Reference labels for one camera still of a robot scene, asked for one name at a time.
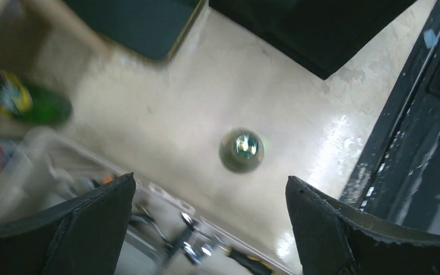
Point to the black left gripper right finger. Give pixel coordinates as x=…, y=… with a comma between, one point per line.
x=335, y=238

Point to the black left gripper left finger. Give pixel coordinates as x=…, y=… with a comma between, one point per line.
x=83, y=235

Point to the beige plastic toolbox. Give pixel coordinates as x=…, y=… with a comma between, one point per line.
x=164, y=234

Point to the green perrier glass bottle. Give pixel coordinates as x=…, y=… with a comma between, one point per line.
x=31, y=103

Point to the black fabric tote bag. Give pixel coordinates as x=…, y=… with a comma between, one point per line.
x=320, y=35

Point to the wooden shelf unit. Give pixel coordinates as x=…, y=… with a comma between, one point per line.
x=45, y=41

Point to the black plastic tray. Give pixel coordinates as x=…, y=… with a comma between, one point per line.
x=152, y=28

